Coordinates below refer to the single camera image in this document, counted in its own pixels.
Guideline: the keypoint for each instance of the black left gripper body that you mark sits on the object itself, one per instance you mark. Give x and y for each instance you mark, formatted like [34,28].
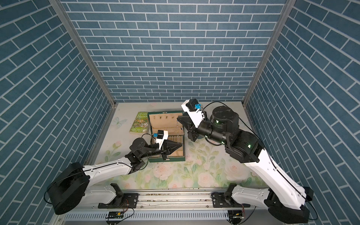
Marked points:
[151,151]

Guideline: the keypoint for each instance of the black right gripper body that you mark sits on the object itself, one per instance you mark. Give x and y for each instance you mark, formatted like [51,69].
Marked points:
[195,131]

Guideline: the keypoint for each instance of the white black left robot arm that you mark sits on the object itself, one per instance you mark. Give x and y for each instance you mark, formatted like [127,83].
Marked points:
[74,186]

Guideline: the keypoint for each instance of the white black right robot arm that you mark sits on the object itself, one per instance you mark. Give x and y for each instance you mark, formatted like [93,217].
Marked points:
[284,199]

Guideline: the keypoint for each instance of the green treehouse paperback book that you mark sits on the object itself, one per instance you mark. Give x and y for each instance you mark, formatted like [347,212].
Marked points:
[140,124]

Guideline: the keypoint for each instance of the left small circuit board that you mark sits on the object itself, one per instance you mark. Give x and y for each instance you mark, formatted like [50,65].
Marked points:
[117,215]

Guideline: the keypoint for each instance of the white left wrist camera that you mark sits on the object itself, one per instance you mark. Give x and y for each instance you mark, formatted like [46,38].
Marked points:
[160,137]

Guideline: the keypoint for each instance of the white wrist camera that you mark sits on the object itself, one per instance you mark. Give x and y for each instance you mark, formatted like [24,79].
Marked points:
[160,137]
[194,111]

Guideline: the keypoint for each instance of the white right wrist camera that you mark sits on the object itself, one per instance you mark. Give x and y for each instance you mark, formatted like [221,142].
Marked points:
[194,111]

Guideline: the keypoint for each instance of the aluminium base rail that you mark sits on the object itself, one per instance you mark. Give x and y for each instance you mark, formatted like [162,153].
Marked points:
[183,205]

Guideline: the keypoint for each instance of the aluminium left corner post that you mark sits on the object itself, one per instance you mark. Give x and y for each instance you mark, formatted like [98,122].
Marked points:
[66,21]

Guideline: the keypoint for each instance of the aluminium corner post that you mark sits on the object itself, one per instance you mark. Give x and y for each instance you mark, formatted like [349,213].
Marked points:
[270,46]
[66,21]

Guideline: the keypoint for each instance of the aluminium right corner post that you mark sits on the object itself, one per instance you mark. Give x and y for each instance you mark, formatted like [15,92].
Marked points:
[270,46]

